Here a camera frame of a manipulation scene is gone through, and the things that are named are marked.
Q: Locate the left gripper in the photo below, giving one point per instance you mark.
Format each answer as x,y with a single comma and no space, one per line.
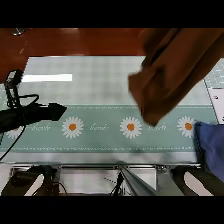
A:
50,111

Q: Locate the brown garment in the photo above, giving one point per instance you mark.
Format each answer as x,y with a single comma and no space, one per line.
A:
173,73

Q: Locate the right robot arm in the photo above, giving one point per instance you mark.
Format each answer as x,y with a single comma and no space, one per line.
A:
213,183

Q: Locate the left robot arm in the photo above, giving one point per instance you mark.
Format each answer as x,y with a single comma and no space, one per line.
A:
11,120

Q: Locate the blue garment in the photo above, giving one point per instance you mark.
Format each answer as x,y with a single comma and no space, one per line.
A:
211,146

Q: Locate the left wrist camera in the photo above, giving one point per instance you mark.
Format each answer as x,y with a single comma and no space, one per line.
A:
13,77

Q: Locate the silver frame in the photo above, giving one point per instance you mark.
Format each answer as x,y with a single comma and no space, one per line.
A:
141,187

